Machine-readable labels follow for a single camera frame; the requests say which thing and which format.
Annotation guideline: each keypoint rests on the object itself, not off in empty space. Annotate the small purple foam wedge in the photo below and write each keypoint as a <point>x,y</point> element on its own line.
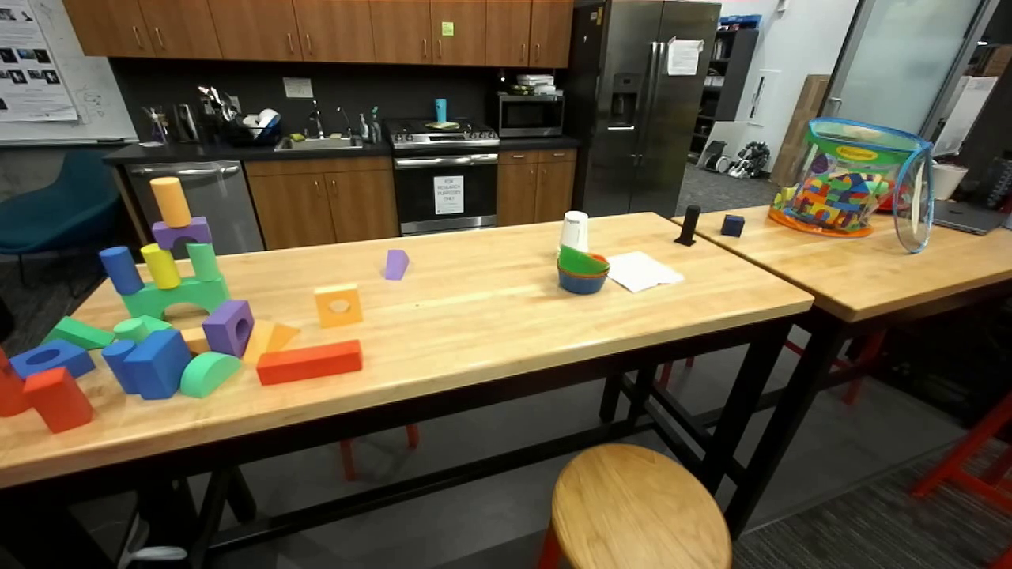
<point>395,262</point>

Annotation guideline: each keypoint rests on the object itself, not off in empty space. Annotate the dish rack with dishes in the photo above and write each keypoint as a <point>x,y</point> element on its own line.
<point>247,125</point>

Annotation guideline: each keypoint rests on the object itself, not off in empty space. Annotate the stainless steel oven range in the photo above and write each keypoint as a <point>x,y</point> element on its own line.
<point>445,168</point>

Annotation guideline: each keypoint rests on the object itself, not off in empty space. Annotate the red metal stool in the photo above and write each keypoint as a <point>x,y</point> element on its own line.
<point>350,458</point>

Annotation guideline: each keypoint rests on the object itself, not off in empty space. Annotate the small black cube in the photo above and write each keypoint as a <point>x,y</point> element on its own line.
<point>730,224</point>

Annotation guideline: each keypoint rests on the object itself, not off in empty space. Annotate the clear bin of toys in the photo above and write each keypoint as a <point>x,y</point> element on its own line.
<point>842,191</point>

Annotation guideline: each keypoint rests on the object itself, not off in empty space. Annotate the yellow wooden block left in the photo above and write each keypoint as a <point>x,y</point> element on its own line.
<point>277,335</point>

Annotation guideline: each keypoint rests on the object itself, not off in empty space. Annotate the narrow wooden base cabinet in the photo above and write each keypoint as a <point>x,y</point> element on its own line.
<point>535,184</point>

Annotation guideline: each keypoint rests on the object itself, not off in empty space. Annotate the dark storage shelf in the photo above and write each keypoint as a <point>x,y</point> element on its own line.
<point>730,74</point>

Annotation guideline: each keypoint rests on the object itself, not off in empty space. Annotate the tan wooden block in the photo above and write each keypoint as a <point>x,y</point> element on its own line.
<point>338,308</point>

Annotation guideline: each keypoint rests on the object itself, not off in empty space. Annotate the purple foam square with hole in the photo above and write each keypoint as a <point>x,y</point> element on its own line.
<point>222,332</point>

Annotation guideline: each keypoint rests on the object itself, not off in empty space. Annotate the green plastic bowl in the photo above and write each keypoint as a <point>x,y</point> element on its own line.
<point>582,262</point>

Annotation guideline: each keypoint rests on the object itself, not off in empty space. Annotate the white paper on refrigerator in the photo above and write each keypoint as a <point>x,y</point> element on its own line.
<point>685,59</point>

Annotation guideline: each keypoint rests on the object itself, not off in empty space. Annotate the red foam cylinder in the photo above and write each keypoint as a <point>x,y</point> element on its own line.
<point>11,393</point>

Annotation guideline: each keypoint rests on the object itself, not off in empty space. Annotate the white poster with pictures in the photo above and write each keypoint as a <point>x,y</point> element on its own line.
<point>34,63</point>

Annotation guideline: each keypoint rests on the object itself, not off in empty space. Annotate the black cylindrical object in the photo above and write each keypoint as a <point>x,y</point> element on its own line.
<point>688,224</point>

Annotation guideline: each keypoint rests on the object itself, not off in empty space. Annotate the kitchen sink with faucet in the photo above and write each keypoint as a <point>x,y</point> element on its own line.
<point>321,142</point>

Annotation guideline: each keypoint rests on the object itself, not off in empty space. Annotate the long wooden table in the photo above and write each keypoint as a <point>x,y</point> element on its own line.
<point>743,412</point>

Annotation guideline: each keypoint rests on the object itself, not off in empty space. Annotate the leaning wooden board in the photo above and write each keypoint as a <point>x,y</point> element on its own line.
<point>802,128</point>

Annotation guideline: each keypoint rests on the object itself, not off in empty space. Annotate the stainless steel refrigerator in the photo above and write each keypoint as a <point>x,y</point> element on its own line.
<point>642,116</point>

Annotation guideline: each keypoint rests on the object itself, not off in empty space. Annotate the white plastic cup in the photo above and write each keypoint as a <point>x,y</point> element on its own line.
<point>573,231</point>

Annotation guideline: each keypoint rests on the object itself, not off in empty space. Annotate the large blue foam block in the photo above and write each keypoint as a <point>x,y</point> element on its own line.
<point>160,366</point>

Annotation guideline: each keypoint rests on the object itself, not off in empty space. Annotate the blue plastic bowl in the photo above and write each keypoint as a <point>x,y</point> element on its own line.
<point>582,285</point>

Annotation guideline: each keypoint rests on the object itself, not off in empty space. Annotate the blue foam block with hole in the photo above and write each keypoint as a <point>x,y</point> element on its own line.
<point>52,361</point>

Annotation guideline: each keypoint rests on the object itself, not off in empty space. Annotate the stainless steel microwave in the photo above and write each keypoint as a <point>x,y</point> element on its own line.
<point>529,116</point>

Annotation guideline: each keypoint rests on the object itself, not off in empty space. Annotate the wide wooden base cabinet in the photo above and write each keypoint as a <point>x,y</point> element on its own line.
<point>321,200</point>

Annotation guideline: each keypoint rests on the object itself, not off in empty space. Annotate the teal upholstered chair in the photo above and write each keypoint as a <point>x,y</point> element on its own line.
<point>52,210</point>

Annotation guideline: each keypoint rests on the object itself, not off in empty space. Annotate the teal bottle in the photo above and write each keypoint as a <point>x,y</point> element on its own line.
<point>439,107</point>

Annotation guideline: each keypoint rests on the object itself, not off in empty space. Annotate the grey laptop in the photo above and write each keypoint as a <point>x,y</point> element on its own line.
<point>968,217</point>

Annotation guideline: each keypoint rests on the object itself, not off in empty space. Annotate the stainless steel dishwasher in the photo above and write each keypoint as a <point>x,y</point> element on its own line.
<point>211,200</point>

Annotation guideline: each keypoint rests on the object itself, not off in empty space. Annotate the purple foam arch block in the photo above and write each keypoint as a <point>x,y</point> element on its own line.
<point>182,236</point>

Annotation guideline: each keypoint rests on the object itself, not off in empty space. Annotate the white paper on oven door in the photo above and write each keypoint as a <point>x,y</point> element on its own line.
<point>448,194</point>

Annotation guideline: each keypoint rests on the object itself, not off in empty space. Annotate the yellow foam cylinder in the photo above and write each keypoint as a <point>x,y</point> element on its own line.
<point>160,265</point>

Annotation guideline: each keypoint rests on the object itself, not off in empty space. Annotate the green foam half cylinder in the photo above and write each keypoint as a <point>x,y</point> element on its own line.
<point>211,373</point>

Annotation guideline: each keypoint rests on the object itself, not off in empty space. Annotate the black metal table frame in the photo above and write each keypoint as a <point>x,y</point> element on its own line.
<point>796,412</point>

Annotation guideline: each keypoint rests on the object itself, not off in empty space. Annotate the green foam arch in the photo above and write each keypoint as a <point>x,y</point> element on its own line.
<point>208,277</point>

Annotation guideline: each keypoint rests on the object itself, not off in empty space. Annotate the long red foam block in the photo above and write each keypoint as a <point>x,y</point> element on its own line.
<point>309,366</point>

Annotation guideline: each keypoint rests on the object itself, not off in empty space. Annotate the green sticky note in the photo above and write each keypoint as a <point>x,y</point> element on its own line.
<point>448,29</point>

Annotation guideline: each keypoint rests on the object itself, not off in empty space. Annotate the wooden upper cabinets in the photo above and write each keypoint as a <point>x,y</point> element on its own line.
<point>317,29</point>

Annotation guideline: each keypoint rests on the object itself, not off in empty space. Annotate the white paper sheet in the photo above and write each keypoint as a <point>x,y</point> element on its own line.
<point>642,273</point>

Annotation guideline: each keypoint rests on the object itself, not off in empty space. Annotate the round wooden stool red legs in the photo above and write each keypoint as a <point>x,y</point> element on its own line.
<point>636,508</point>

